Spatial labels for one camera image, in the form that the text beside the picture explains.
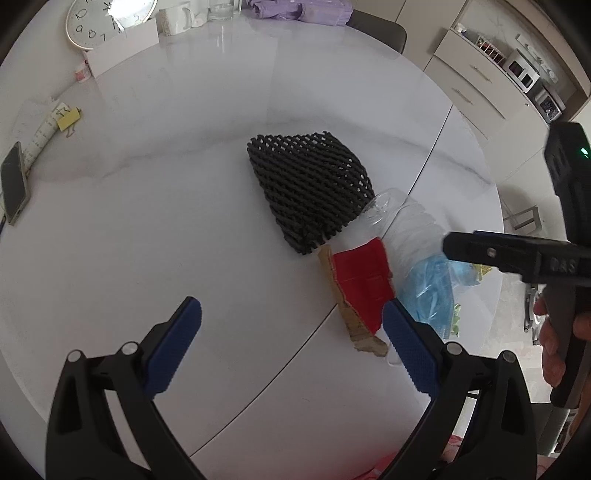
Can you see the round wall clock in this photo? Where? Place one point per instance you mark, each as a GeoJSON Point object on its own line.
{"type": "Point", "coordinates": [90, 23]}

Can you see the red brown cardboard piece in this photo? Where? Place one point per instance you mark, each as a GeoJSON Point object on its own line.
{"type": "Point", "coordinates": [361, 281]}

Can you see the yellow binder clip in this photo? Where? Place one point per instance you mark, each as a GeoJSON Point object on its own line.
{"type": "Point", "coordinates": [67, 121]}

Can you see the smartphone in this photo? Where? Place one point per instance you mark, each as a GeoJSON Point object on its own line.
{"type": "Point", "coordinates": [14, 184]}

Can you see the white oval table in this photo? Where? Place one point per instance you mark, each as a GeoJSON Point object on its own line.
{"type": "Point", "coordinates": [152, 199]}

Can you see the green crumpled paper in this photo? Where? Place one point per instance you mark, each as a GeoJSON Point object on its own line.
{"type": "Point", "coordinates": [455, 325]}

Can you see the clear plastic bottle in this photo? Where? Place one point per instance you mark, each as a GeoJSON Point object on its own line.
{"type": "Point", "coordinates": [409, 232]}

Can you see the purple tissue pack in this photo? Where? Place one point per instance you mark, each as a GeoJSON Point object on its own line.
{"type": "Point", "coordinates": [321, 12]}

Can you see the right human hand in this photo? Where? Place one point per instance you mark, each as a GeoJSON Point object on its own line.
{"type": "Point", "coordinates": [553, 366]}

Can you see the dark grey chair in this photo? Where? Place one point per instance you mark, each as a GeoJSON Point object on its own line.
{"type": "Point", "coordinates": [388, 32]}

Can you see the white drawer cabinet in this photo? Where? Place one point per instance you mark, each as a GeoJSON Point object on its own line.
{"type": "Point", "coordinates": [481, 91]}

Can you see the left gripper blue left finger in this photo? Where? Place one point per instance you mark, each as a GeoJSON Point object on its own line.
{"type": "Point", "coordinates": [166, 344]}

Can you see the black foam net sleeve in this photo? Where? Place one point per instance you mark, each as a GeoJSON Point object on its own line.
{"type": "Point", "coordinates": [315, 186]}

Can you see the clear glass container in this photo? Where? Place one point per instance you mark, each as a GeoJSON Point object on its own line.
{"type": "Point", "coordinates": [220, 10]}

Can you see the blue face mask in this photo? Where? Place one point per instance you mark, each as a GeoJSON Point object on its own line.
{"type": "Point", "coordinates": [429, 291]}

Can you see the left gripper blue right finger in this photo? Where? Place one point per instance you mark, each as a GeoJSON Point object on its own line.
{"type": "Point", "coordinates": [417, 345]}

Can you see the grey stool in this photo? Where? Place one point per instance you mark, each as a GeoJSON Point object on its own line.
{"type": "Point", "coordinates": [525, 222]}

